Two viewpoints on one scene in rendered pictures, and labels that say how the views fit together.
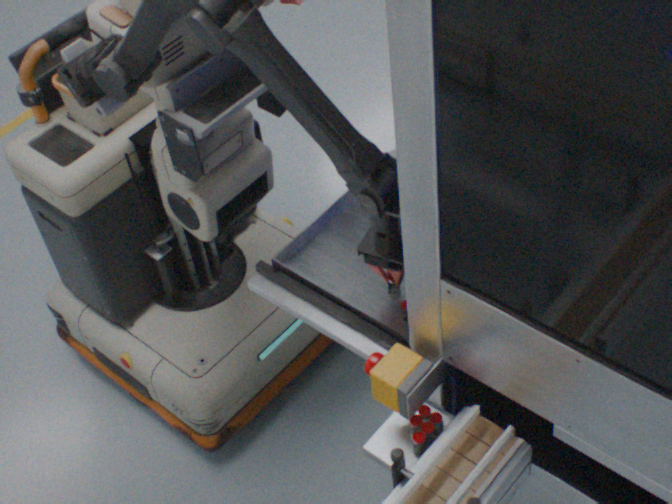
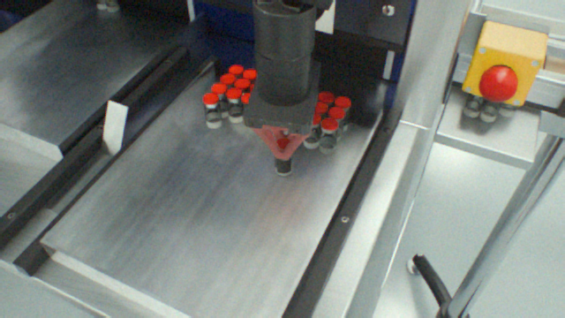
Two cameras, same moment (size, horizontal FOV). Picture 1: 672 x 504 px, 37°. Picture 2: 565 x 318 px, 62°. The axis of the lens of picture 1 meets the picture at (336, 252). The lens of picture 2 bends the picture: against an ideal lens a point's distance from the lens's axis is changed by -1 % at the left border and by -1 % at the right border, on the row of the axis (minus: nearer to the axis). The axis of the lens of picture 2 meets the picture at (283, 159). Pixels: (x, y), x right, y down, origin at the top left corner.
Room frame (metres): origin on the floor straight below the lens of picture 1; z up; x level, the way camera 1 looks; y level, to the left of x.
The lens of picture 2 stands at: (1.31, 0.27, 1.33)
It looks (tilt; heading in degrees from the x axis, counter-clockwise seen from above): 48 degrees down; 249
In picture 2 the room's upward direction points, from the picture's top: straight up
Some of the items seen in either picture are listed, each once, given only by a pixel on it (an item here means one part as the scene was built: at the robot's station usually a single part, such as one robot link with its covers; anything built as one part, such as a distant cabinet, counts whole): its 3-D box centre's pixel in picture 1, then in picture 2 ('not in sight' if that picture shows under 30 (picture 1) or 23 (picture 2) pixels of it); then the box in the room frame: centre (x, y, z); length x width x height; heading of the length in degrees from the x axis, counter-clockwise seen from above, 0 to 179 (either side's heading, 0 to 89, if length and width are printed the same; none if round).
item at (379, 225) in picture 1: (389, 212); (286, 18); (1.17, -0.10, 1.09); 0.07 x 0.06 x 0.07; 50
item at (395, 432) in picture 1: (420, 444); (489, 119); (0.86, -0.09, 0.87); 0.14 x 0.13 x 0.02; 44
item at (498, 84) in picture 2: (378, 366); (499, 82); (0.93, -0.04, 0.99); 0.04 x 0.04 x 0.04; 44
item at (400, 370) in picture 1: (401, 380); (504, 60); (0.90, -0.07, 0.99); 0.08 x 0.07 x 0.07; 44
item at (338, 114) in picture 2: not in sight; (280, 108); (1.15, -0.18, 0.90); 0.18 x 0.02 x 0.05; 134
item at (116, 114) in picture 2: not in sight; (87, 155); (1.40, -0.18, 0.91); 0.14 x 0.03 x 0.06; 43
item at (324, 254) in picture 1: (386, 261); (231, 179); (1.24, -0.09, 0.90); 0.34 x 0.26 x 0.04; 44
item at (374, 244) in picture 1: (389, 237); (284, 73); (1.17, -0.09, 1.03); 0.10 x 0.07 x 0.07; 59
